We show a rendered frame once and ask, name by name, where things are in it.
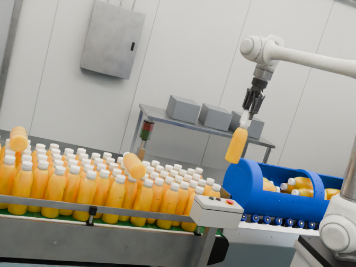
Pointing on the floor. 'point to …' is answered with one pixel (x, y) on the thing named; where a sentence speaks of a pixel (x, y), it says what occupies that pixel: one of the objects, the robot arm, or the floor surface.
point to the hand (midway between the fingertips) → (246, 118)
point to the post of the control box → (205, 247)
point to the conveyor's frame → (99, 245)
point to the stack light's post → (140, 153)
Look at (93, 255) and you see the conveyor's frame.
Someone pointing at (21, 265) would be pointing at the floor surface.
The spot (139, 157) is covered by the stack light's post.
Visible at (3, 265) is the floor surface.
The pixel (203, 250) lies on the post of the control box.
